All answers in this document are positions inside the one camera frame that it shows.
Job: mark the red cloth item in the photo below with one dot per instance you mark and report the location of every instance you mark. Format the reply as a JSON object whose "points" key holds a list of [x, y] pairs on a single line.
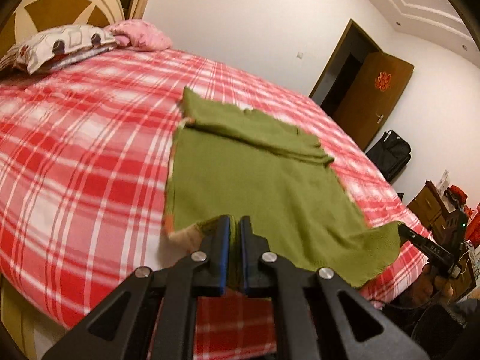
{"points": [[455, 194]]}

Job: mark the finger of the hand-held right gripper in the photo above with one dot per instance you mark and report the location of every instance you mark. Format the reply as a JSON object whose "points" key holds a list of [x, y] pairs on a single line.
{"points": [[412, 235]]}

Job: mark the bed with red plaid sheet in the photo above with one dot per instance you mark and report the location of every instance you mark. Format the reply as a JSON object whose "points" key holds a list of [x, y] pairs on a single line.
{"points": [[75, 157]]}

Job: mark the brown wooden door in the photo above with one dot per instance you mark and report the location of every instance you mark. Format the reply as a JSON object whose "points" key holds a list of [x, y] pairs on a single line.
{"points": [[367, 101]]}

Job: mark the cream and brown headboard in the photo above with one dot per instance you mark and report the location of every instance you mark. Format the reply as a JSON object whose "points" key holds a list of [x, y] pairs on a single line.
{"points": [[56, 7]]}

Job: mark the green knit sweater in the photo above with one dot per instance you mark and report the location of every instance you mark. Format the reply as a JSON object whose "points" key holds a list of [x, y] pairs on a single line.
{"points": [[262, 180]]}

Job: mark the white patterned pillow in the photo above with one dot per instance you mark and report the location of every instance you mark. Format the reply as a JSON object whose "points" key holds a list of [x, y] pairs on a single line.
{"points": [[48, 48]]}

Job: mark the pink floral pillow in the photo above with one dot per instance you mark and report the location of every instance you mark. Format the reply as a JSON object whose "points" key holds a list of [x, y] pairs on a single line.
{"points": [[146, 35]]}

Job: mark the person's right hand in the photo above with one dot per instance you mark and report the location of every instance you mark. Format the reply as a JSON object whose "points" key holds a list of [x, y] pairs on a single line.
{"points": [[431, 285]]}

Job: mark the dark wooden door frame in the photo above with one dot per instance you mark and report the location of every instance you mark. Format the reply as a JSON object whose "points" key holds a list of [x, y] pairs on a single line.
{"points": [[330, 60]]}

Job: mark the brown wooden cabinet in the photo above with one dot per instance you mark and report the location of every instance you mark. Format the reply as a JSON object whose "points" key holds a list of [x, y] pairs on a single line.
{"points": [[425, 202]]}

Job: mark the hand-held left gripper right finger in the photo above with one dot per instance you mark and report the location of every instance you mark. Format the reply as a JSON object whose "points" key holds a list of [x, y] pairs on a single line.
{"points": [[244, 255]]}

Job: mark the black folded luggage bag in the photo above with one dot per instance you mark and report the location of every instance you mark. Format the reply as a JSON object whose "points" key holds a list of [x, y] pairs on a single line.
{"points": [[390, 153]]}

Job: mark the red paper door decoration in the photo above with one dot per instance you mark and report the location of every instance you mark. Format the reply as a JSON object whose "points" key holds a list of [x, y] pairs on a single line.
{"points": [[383, 81]]}

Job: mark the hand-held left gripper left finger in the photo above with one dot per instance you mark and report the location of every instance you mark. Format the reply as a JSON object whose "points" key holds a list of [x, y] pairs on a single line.
{"points": [[224, 255]]}

